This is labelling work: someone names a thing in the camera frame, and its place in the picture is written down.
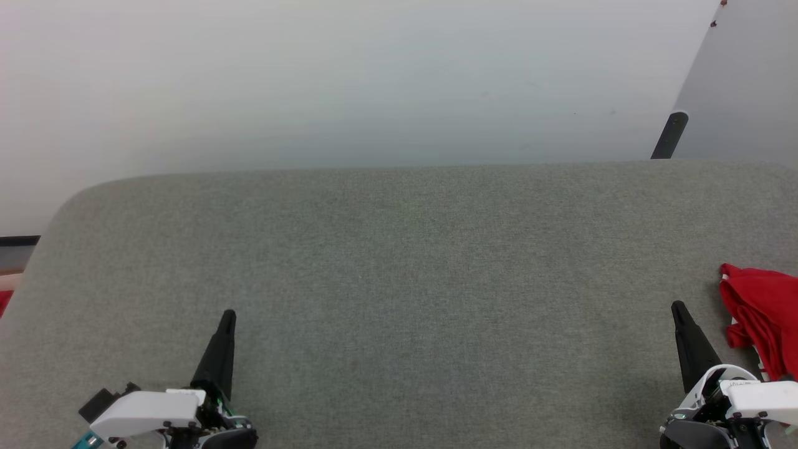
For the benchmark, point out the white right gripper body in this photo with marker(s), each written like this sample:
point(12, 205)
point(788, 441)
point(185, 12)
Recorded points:
point(757, 399)

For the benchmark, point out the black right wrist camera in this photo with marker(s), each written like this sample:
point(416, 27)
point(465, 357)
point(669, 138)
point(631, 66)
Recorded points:
point(787, 376)

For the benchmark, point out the red and white shirt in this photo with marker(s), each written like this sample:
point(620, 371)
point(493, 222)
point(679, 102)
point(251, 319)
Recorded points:
point(767, 305)

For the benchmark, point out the grey wall panel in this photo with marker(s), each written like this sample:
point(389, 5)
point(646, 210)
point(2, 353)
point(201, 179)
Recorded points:
point(748, 93)

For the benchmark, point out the black pole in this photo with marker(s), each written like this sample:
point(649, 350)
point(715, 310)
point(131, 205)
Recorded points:
point(670, 134)

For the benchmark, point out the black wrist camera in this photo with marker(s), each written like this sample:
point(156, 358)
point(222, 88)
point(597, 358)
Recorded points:
point(787, 376)
point(98, 404)

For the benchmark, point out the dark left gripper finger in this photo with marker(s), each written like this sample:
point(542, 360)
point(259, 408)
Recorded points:
point(217, 358)

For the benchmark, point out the red cloth in basket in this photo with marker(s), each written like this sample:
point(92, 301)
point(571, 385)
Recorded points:
point(4, 302)

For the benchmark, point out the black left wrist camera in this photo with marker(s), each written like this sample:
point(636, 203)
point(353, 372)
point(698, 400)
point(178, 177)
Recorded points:
point(98, 404)

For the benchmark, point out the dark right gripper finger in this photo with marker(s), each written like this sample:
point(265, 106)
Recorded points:
point(693, 349)

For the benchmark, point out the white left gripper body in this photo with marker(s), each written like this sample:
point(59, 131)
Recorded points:
point(146, 411)

